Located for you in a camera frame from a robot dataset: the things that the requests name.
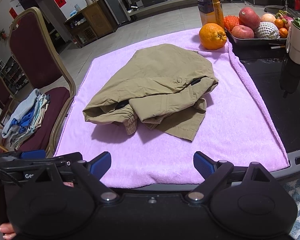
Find khaki pants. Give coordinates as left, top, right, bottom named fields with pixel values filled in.
left=83, top=44, right=218, bottom=141

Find stacked folded clothes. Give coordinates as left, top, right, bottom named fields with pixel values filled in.
left=1, top=89, right=50, bottom=150

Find person left hand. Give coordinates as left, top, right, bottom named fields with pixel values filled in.
left=0, top=223, right=17, bottom=240

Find pink purple towel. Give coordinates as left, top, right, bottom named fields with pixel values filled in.
left=55, top=29, right=289, bottom=188

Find maroon gold chair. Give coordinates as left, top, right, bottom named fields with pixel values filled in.
left=8, top=7, right=76, bottom=157

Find black fruit tray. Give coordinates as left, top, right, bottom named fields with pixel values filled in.
left=225, top=30, right=287, bottom=47

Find large orange fruit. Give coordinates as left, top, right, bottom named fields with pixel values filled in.
left=199, top=23, right=227, bottom=50

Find lower red apple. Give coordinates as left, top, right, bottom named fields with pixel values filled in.
left=231, top=25, right=254, bottom=39

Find red apple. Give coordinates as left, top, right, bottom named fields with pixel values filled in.
left=231, top=25, right=254, bottom=39
left=239, top=7, right=261, bottom=30

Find brown wooden cabinet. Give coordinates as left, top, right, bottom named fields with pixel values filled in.
left=64, top=0, right=118, bottom=48

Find orange net wrapped fruit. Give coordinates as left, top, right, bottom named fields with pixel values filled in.
left=223, top=15, right=241, bottom=32

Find white net wrapped fruit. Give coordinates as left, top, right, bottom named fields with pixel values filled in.
left=255, top=22, right=280, bottom=39

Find small tangerine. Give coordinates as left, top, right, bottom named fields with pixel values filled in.
left=279, top=28, right=288, bottom=38
left=274, top=18, right=284, bottom=29

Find upper red apple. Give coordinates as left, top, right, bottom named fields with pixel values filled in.
left=239, top=7, right=261, bottom=30

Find white cup green lid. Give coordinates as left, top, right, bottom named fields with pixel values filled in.
left=286, top=17, right=300, bottom=65

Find pale peach fruit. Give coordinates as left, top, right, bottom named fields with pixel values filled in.
left=260, top=13, right=276, bottom=23

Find orange juice bottle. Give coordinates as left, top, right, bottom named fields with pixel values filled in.
left=197, top=0, right=224, bottom=28

